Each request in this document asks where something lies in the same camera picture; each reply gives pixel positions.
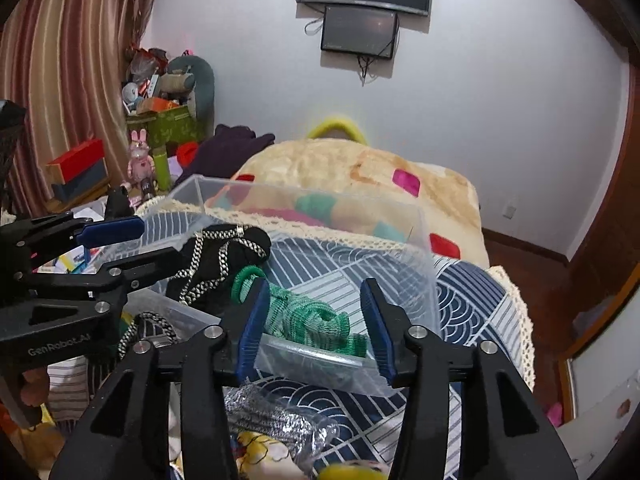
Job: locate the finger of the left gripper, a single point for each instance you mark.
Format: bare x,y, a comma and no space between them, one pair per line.
39,240
122,275

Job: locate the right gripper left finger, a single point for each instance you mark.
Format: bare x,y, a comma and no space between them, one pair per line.
124,433

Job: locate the black chain-pattern hat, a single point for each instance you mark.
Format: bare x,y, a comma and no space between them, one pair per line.
209,262

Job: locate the green knitted item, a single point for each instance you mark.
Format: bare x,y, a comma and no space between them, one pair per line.
313,323

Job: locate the white cloth pouch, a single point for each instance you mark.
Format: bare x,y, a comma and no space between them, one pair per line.
69,392

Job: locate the yellow ball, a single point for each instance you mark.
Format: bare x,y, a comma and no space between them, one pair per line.
355,470

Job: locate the pink plush slipper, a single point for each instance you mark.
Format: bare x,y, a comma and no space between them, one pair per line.
555,414

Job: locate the red box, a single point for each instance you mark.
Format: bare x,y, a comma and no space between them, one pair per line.
74,162

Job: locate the green bottle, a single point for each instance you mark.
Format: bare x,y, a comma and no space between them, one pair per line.
161,166

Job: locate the pink rabbit toy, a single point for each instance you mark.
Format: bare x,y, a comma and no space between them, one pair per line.
141,164

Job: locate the dark purple garment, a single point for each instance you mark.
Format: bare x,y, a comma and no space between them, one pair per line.
225,152

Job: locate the green storage box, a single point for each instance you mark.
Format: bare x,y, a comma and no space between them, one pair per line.
169,126

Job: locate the blue white patterned tablecloth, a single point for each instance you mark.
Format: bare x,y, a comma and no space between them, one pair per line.
500,422

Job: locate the clear plastic storage bin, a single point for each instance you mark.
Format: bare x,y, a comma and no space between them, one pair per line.
323,245

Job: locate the striped brown curtain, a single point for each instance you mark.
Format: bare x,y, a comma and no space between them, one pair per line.
64,61

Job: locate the yellow fuzzy headband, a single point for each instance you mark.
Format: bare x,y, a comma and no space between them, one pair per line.
346,128

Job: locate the beige plush blanket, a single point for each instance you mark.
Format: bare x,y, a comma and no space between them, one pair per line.
447,199

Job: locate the small wall monitor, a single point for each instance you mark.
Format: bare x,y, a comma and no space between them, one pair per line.
359,30

